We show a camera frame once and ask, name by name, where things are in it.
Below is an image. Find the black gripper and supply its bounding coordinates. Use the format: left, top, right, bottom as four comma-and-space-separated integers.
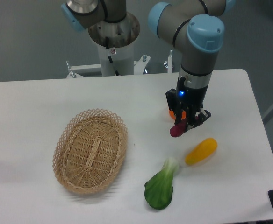
166, 70, 212, 132

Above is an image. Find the purple sweet potato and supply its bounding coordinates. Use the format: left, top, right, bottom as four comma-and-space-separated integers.
170, 118, 189, 138

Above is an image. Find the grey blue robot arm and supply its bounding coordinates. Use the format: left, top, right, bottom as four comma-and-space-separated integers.
61, 0, 235, 137

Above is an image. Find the orange tangerine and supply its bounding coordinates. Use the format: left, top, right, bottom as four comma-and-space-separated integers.
168, 109, 186, 120

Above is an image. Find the yellow mango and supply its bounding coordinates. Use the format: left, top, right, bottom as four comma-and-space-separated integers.
185, 138, 218, 166

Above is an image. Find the green bok choy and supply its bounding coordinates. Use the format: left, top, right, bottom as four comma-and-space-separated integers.
144, 157, 180, 210

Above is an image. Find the woven wicker basket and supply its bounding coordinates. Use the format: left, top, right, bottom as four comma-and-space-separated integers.
53, 109, 128, 194

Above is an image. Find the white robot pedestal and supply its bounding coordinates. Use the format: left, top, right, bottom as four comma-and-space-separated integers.
88, 12, 140, 63

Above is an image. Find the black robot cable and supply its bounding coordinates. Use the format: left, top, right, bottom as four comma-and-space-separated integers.
104, 36, 121, 77

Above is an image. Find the white metal base frame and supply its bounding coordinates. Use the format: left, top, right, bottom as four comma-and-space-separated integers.
65, 49, 174, 78

